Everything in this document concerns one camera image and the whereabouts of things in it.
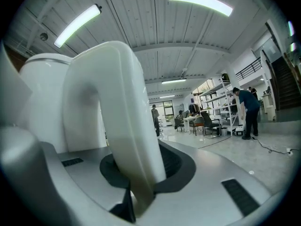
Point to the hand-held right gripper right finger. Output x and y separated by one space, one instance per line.
202 173

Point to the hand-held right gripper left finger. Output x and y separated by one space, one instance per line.
84 173

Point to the white electric kettle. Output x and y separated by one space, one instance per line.
113 98

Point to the grey chair with orange seat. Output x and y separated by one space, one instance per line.
199 124

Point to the black office chair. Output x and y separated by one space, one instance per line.
208 121

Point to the white table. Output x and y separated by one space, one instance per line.
191 119

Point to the white machine on floor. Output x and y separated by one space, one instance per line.
240 130

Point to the white metal shelving rack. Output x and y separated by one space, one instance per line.
219 98

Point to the white power strip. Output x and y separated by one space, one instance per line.
289 151

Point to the white waste bin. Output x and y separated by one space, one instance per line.
270 112

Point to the long ceiling light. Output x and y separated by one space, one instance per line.
77 25
200 0
174 81

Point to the black balcony railing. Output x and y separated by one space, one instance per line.
250 68

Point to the dark staircase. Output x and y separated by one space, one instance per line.
285 83

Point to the round ceiling smoke detector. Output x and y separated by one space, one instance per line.
43 36

